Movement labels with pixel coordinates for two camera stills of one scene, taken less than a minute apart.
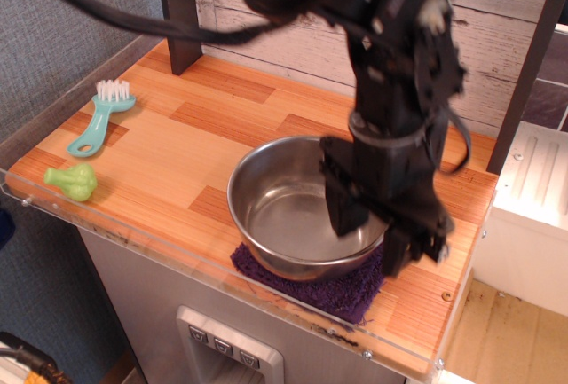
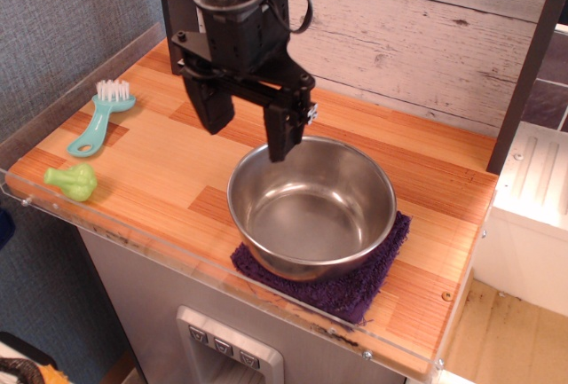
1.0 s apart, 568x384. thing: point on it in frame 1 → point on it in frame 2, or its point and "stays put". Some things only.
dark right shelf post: x=554 y=2 stays put
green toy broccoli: x=80 y=180 stays put
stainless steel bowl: x=283 y=218 stays put
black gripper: x=401 y=183 → x=248 y=50
